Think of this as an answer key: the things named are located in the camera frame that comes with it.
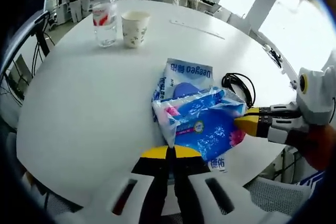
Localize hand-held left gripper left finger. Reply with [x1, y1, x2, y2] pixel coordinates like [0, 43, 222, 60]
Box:
[110, 146, 172, 224]

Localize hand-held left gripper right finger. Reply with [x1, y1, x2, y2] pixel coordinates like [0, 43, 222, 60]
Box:
[172, 145, 253, 224]

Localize black cable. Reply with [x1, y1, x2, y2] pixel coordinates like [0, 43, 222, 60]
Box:
[221, 72, 257, 109]

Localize blue wet wipes packet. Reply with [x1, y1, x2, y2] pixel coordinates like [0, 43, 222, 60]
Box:
[151, 86, 248, 174]

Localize clear packet with blue disc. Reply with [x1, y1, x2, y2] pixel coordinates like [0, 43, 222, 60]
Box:
[151, 57, 215, 109]

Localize white paper cup green leaves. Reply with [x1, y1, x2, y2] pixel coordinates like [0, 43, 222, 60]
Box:
[121, 10, 151, 49]

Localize clear plastic water bottle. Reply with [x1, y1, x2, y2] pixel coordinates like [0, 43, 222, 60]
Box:
[91, 0, 118, 48]

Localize person's right hand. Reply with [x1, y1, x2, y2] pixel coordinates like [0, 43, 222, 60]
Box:
[299, 123, 336, 172]

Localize grey mesh office chair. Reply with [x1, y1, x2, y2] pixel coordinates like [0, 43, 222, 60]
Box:
[243, 176, 311, 217]

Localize white table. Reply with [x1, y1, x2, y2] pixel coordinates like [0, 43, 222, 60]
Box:
[15, 0, 300, 210]

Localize thin clear strip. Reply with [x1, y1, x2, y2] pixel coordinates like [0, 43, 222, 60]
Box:
[169, 18, 226, 40]

